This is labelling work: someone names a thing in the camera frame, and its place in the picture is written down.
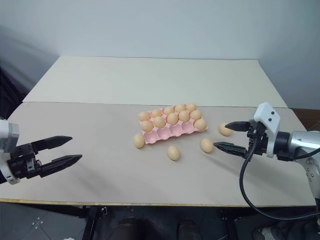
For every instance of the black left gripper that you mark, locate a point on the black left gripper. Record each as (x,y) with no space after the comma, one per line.
(23,162)

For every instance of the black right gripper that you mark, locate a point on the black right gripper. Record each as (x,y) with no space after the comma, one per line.
(258,140)

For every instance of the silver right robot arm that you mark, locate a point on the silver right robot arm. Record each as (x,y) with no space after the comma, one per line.
(300,143)

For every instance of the pink egg tray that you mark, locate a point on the pink egg tray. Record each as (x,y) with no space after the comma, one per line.
(163,133)

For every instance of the tan egg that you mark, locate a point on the tan egg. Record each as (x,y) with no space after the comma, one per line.
(143,116)
(191,107)
(168,110)
(139,140)
(146,125)
(172,118)
(184,115)
(156,113)
(173,152)
(180,108)
(159,121)
(195,114)
(200,123)
(207,145)
(224,130)

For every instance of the grey rounded shape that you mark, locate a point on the grey rounded shape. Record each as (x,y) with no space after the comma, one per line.
(267,233)

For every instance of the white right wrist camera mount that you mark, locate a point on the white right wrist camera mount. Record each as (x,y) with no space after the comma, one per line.
(271,120)

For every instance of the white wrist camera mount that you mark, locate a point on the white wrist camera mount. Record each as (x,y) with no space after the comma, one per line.
(7,136)
(271,120)

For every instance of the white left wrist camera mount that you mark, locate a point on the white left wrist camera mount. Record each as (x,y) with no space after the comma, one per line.
(7,136)

